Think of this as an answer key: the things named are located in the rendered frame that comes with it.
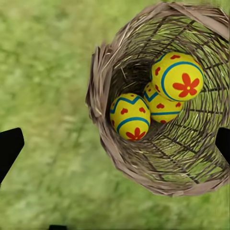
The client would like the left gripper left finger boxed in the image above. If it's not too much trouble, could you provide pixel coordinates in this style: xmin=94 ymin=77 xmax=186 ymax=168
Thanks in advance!
xmin=0 ymin=127 xmax=24 ymax=184

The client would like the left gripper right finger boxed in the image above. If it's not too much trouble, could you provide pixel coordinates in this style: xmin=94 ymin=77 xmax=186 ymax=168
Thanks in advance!
xmin=215 ymin=127 xmax=230 ymax=165

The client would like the easter egg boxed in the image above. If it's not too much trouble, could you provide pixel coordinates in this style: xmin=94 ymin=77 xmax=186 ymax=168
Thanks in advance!
xmin=149 ymin=50 xmax=206 ymax=103
xmin=109 ymin=92 xmax=152 ymax=142
xmin=141 ymin=81 xmax=184 ymax=124

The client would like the wicker basket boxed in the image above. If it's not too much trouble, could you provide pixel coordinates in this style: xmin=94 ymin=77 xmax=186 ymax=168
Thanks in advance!
xmin=85 ymin=1 xmax=230 ymax=197

